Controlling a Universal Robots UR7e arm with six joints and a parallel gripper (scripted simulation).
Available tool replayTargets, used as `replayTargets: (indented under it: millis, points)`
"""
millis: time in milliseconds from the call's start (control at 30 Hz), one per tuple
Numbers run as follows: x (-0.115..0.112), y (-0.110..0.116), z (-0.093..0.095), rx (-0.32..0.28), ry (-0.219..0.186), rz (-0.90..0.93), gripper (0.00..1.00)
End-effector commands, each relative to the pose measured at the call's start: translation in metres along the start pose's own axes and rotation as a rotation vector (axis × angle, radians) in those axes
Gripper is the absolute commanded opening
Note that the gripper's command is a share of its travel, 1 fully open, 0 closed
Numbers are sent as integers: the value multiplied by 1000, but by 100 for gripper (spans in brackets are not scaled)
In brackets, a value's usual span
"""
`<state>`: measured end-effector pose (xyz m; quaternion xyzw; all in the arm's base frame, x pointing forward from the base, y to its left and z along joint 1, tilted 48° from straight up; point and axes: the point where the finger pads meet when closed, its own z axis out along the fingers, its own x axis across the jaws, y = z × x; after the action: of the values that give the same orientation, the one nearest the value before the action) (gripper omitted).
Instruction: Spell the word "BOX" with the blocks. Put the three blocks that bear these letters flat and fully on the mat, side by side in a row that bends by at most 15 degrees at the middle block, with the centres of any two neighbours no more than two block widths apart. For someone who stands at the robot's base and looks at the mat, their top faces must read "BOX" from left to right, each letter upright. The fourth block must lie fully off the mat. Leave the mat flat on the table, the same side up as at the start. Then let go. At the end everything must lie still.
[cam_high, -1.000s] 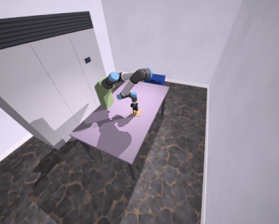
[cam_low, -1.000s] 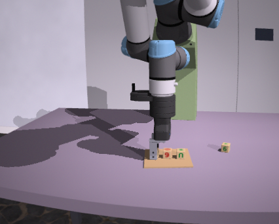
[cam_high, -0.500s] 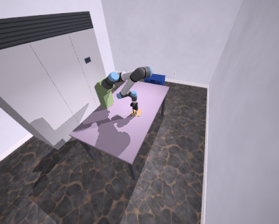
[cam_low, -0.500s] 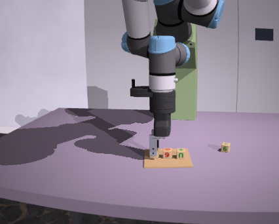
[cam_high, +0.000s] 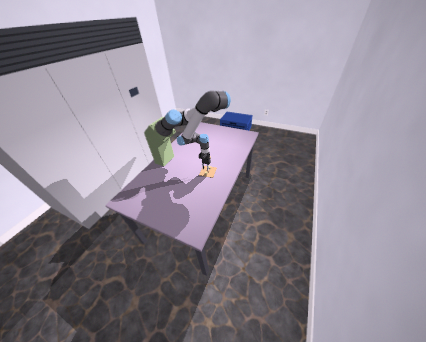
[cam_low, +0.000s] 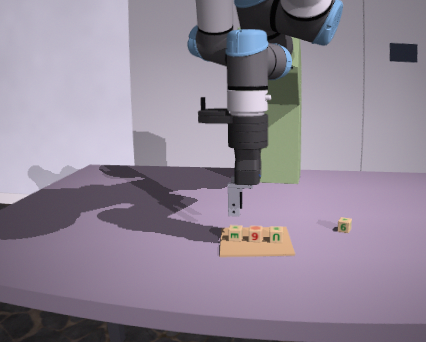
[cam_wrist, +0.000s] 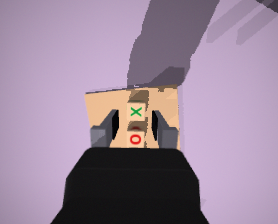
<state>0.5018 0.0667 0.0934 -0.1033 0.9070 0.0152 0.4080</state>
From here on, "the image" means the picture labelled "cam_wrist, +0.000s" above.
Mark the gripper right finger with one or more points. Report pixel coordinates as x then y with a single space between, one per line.
166 136

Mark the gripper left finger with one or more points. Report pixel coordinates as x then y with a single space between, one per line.
103 134

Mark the peach flat mat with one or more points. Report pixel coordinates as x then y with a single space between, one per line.
162 98

